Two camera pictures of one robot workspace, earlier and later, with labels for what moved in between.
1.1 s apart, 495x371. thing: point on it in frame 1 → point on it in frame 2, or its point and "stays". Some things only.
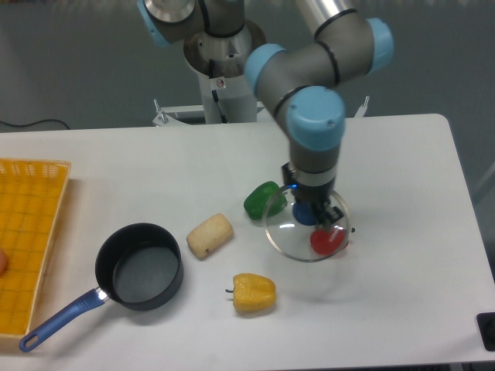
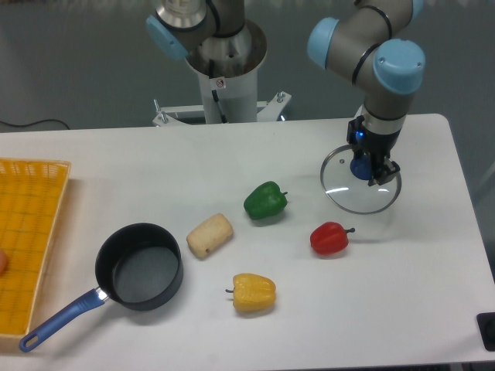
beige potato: x=212 y=234 stays
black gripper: x=319 y=195 → x=377 y=147
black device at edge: x=486 y=321 stays
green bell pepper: x=264 y=200 stays
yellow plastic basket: x=31 y=196 stays
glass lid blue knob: x=301 y=242 → x=345 y=183
